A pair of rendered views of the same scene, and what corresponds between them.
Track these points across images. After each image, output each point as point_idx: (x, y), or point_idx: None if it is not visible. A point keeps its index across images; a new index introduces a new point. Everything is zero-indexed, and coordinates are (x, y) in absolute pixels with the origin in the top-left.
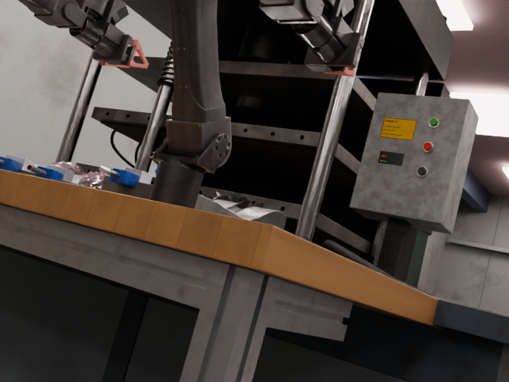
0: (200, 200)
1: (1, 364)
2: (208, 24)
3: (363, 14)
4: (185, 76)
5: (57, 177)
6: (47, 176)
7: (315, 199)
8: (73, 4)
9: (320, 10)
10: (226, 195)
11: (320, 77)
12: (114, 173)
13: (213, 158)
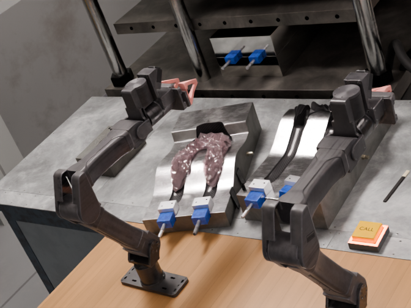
0: (323, 203)
1: None
2: (325, 266)
3: None
4: (326, 288)
5: (208, 215)
6: (203, 222)
7: (366, 12)
8: (139, 127)
9: (363, 143)
10: (309, 110)
11: None
12: (251, 208)
13: (363, 301)
